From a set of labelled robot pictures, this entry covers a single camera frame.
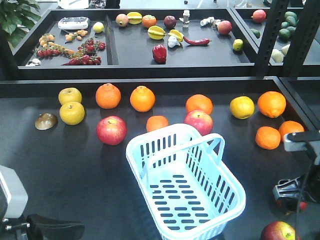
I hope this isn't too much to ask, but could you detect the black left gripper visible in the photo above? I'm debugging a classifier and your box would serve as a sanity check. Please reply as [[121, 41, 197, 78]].
[[0, 165, 85, 240]]

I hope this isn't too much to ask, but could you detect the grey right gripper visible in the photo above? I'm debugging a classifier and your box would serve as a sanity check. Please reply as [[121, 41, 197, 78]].
[[272, 130, 320, 213]]

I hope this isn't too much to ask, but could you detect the light blue plastic basket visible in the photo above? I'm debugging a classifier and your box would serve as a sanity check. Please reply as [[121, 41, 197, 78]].
[[126, 123, 246, 240]]

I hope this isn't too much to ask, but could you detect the dark red apple middle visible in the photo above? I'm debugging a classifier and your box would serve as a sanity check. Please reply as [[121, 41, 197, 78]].
[[276, 198, 309, 216]]

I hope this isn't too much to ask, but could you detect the dark red apple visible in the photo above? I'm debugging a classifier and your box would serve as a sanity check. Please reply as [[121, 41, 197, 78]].
[[260, 221, 300, 240], [276, 198, 309, 216]]

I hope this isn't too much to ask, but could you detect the dark red apple front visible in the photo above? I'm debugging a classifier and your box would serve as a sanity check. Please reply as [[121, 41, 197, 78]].
[[260, 221, 300, 240]]

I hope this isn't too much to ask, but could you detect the small orange front left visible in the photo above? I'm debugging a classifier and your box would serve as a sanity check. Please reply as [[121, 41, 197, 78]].
[[255, 126, 281, 150]]

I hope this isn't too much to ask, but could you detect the small orange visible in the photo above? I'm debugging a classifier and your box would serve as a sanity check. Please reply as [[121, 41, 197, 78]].
[[278, 120, 305, 136], [255, 126, 281, 150]]

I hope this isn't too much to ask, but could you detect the small orange front right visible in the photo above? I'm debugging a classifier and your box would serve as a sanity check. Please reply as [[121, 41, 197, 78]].
[[278, 120, 305, 136]]

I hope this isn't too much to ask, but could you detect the large orange right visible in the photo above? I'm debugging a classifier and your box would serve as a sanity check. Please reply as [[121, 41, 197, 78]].
[[257, 91, 287, 118]]

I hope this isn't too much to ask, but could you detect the yellow orange citrus fruit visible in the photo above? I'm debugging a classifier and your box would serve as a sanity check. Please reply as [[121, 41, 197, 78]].
[[229, 96, 255, 120]]

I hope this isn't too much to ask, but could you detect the brown mushroom cap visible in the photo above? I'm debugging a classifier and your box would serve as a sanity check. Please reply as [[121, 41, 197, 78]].
[[34, 112, 58, 130]]

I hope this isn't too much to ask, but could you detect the pink red apple right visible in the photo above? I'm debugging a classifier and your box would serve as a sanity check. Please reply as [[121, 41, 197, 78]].
[[183, 110, 214, 136]]

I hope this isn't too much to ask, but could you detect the pink red apple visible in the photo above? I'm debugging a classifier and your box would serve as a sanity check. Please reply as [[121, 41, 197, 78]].
[[183, 110, 214, 136], [96, 115, 128, 146]]

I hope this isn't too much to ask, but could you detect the yellow pear front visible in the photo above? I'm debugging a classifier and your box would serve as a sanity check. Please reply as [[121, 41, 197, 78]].
[[59, 101, 85, 126]]

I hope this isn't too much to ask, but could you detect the yellow pear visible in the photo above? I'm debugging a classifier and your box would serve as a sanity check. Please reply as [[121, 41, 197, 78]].
[[59, 101, 85, 126], [58, 87, 82, 105]]

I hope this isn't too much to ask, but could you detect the pink red apple left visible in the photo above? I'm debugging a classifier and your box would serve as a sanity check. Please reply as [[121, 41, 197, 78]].
[[96, 115, 128, 146]]

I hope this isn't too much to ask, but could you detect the orange behind pink apple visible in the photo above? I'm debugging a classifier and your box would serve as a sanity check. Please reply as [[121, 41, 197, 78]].
[[185, 94, 214, 115]]

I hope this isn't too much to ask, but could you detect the yellow pear back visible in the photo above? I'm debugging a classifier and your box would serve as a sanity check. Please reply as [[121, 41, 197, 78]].
[[58, 87, 82, 105]]

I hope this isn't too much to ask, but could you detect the wooden black-framed display stand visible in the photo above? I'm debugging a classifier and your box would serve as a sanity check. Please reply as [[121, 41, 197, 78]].
[[0, 8, 320, 240]]

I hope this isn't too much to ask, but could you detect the red chili pepper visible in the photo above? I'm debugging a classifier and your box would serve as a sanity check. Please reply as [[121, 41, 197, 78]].
[[183, 36, 211, 46]]

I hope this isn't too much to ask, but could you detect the garlic bulb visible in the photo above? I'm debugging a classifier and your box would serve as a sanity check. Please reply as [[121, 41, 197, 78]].
[[167, 35, 181, 48]]

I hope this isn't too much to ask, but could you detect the red bell pepper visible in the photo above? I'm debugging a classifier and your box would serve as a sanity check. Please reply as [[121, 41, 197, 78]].
[[152, 44, 167, 64]]

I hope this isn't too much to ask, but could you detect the green potted plant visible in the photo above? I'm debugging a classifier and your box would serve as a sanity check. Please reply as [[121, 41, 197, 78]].
[[0, 0, 41, 48]]

